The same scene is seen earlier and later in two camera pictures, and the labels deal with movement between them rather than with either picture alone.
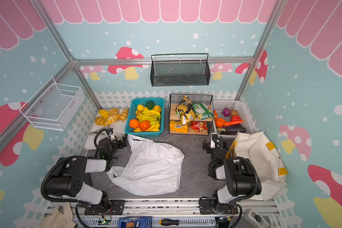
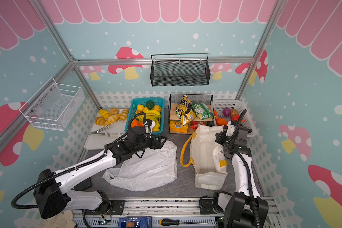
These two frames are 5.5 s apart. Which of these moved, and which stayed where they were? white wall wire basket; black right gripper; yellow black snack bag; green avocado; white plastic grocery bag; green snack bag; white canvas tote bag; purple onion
Moved: white canvas tote bag; white plastic grocery bag; black right gripper
Stayed: green snack bag; purple onion; white wall wire basket; yellow black snack bag; green avocado
